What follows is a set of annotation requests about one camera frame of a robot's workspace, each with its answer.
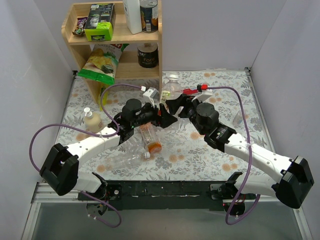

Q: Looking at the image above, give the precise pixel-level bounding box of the clear plastic bottle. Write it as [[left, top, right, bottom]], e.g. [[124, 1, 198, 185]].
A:
[[160, 79, 183, 104]]

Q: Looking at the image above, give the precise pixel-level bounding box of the white bottle cap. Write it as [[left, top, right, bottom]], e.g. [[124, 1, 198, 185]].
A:
[[168, 74, 179, 81]]

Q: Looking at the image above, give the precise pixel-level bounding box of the orange juice bottle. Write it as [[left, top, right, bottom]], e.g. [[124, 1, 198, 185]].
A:
[[139, 123, 162, 154]]

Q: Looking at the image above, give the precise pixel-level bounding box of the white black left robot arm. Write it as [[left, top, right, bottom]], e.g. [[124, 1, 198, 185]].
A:
[[39, 98, 178, 200]]

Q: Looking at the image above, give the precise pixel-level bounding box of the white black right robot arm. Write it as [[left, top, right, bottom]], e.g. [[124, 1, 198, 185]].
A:
[[166, 85, 315, 209]]

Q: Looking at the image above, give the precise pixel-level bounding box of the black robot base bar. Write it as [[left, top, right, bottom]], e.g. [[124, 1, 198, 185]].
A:
[[77, 172, 241, 211]]

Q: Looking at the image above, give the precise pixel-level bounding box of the clear bottle lying flat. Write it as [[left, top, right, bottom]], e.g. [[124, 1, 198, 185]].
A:
[[102, 139, 151, 171]]

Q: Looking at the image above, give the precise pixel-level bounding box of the beige soap pump bottle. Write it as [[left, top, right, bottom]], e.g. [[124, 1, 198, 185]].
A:
[[83, 107, 104, 133]]

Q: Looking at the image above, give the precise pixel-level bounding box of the yellow green snack packet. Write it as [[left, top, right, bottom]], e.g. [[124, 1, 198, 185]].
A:
[[98, 83, 109, 112]]

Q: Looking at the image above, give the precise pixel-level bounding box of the black label jar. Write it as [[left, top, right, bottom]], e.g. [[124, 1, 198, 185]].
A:
[[137, 42, 159, 69]]

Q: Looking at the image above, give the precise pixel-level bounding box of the green cassava chips bag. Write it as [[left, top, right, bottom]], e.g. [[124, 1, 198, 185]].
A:
[[78, 43, 129, 85]]

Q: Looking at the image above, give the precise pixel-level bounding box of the wooden shelf unit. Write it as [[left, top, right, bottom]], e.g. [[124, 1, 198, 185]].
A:
[[61, 0, 164, 106]]

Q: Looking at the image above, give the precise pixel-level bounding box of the tin can orange label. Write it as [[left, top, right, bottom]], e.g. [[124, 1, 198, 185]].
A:
[[139, 0, 158, 33]]

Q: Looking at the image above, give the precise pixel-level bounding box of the green black box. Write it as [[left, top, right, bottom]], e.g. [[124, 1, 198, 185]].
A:
[[84, 3, 115, 42]]

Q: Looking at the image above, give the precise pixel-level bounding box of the white carton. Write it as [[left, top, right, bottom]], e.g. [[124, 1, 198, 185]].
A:
[[123, 0, 142, 35]]

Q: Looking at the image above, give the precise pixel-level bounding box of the purple candy packet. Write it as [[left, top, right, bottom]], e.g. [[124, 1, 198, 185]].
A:
[[72, 17, 88, 37]]

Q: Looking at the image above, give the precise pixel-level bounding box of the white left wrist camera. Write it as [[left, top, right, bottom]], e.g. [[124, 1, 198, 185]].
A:
[[142, 87, 160, 106]]

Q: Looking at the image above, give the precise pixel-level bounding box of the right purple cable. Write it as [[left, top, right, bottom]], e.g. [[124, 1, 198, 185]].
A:
[[207, 86, 261, 226]]

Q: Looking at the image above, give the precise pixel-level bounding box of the aluminium table edge rail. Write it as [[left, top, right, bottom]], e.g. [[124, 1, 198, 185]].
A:
[[21, 183, 79, 240]]

